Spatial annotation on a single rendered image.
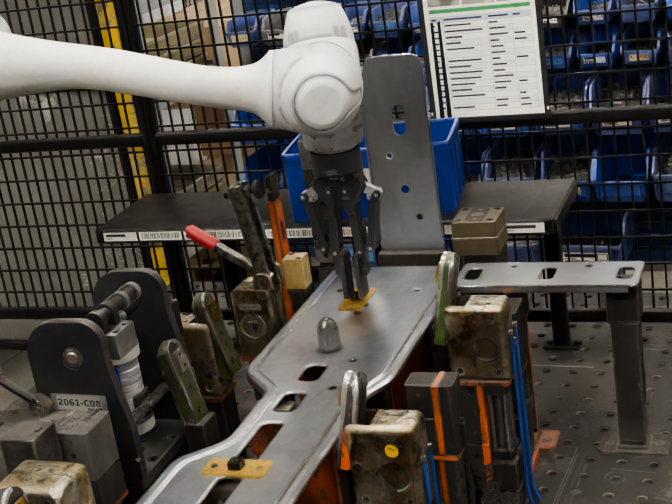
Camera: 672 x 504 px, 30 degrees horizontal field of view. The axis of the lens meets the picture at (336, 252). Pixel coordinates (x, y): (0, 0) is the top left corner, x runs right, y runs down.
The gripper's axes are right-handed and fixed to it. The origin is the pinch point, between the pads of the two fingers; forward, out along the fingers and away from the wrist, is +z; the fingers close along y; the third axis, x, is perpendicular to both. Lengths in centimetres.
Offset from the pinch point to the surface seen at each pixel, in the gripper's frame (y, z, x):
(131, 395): -19.8, 2.6, -36.0
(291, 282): -13.0, 3.5, 5.4
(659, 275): 13, 106, 258
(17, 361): -207, 106, 180
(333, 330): 1.3, 2.9, -14.2
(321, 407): 5.2, 6.1, -31.2
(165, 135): -58, -9, 54
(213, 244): -21.8, -6.0, -1.7
